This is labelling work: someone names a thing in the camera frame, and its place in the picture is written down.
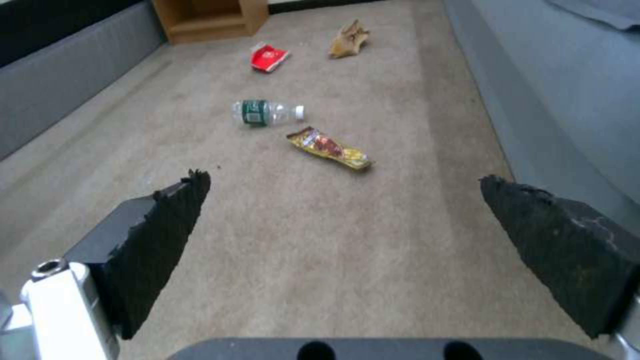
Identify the red crumpled snack packet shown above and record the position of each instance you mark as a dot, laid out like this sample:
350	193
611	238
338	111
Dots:
269	57

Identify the grey upholstered bed frame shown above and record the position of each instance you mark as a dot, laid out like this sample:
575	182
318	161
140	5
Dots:
65	71

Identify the yellow snack wrapper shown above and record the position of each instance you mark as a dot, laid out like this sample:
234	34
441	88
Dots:
330	149

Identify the blue-grey bed with sheet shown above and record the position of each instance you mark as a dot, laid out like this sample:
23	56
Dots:
555	75

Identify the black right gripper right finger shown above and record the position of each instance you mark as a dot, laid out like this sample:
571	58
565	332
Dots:
560	247

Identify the wooden open cabinet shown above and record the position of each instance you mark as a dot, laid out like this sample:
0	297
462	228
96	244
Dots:
210	18

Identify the clear plastic water bottle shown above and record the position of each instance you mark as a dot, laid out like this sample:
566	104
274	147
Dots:
265	112

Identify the brown crumpled paper bag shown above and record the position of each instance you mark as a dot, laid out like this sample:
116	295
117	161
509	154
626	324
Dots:
350	39

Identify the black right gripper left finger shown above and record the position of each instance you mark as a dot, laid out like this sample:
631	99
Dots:
145	240

